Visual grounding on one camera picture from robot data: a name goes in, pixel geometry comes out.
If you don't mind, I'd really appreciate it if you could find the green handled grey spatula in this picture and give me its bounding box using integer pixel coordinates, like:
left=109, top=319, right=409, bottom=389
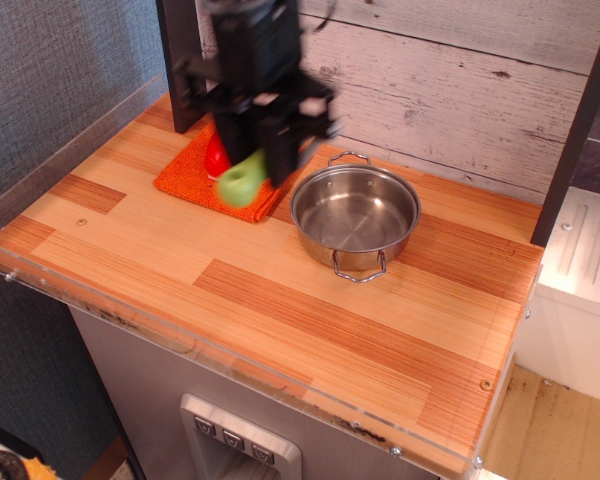
left=217, top=149, right=268, bottom=208

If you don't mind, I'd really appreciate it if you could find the dark grey right post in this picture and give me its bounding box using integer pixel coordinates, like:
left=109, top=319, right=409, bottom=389
left=531, top=46, right=600, bottom=247

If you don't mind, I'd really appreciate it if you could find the silver dispenser panel with buttons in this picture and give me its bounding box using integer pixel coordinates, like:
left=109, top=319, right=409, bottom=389
left=180, top=393, right=303, bottom=479

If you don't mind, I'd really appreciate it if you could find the dark grey left post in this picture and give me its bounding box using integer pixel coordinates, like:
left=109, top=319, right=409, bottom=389
left=156, top=0, right=208, bottom=134

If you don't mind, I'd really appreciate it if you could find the red white toy sushi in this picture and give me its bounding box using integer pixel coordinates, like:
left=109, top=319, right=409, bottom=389
left=204, top=132, right=232, bottom=180

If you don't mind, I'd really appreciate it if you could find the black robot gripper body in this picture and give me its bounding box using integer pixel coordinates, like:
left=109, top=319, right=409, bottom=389
left=195, top=1, right=339, bottom=140

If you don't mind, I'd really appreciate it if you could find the orange folded cloth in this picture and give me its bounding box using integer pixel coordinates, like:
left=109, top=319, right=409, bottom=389
left=153, top=121, right=299, bottom=223

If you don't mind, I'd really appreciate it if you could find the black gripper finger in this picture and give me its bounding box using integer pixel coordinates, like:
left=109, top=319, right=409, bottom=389
left=214, top=112, right=255, bottom=165
left=259, top=116, right=299, bottom=188

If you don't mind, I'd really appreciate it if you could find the yellow object bottom left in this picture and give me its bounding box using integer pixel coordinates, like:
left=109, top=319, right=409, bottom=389
left=22, top=458, right=58, bottom=480

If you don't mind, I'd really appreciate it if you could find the grey cabinet front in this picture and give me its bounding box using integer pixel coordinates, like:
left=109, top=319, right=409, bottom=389
left=70, top=308, right=433, bottom=479

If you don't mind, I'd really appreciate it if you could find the clear acrylic table guard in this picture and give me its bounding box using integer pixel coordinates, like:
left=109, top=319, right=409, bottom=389
left=0, top=101, right=542, bottom=479

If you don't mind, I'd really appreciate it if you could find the white cabinet at right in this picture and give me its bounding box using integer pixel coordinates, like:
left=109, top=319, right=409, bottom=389
left=514, top=188, right=600, bottom=400

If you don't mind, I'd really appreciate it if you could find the dark grey post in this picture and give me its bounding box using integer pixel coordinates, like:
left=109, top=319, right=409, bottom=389
left=531, top=46, right=600, bottom=247
left=156, top=0, right=208, bottom=134

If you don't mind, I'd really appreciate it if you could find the stainless steel pot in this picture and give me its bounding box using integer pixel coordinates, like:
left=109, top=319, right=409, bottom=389
left=290, top=151, right=422, bottom=283

